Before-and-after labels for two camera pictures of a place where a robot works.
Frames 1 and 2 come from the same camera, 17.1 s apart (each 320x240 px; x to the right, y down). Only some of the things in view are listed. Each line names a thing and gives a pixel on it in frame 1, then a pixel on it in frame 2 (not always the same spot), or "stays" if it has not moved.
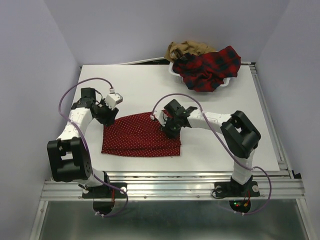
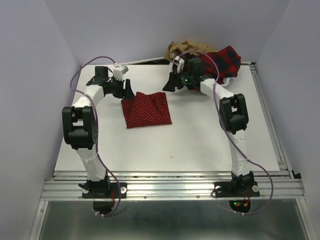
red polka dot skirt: (139, 135) -> (146, 110)
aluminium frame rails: (281, 185) stays
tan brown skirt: (176, 50) stays
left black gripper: (110, 119) -> (126, 93)
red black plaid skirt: (205, 73) stays
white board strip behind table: (148, 59) stays
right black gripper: (170, 132) -> (173, 81)
